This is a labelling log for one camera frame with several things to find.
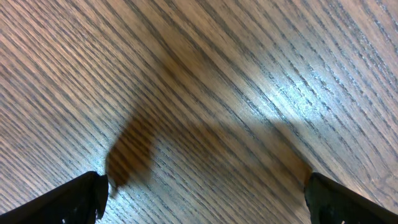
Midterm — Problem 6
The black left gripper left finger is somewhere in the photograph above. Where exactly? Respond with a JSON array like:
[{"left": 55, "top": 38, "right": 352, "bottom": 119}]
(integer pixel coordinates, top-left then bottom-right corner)
[{"left": 1, "top": 171, "right": 109, "bottom": 223}]

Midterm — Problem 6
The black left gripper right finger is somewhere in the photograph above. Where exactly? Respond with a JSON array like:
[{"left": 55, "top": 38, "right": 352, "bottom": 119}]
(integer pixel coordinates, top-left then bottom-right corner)
[{"left": 304, "top": 172, "right": 397, "bottom": 224}]

